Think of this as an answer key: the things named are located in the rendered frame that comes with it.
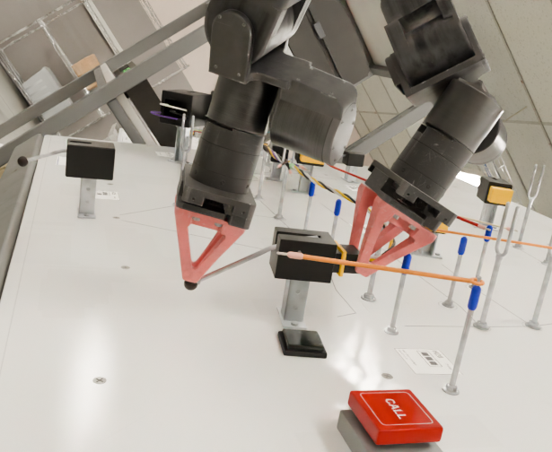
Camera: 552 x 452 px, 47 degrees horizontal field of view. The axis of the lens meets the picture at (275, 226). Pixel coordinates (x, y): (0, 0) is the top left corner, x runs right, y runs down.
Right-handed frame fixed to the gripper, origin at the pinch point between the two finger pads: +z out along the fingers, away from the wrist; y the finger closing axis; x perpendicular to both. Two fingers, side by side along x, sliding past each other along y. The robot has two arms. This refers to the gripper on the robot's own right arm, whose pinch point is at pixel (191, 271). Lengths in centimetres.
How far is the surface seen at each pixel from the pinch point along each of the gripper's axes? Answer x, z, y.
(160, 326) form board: 1.7, 4.6, -4.0
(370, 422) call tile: -11.9, -0.9, -22.6
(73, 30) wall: 131, 18, 741
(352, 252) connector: -14.5, -6.3, -0.7
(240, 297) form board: -6.4, 3.2, 4.6
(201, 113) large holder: -1, -7, 72
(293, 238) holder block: -8.1, -6.3, -1.4
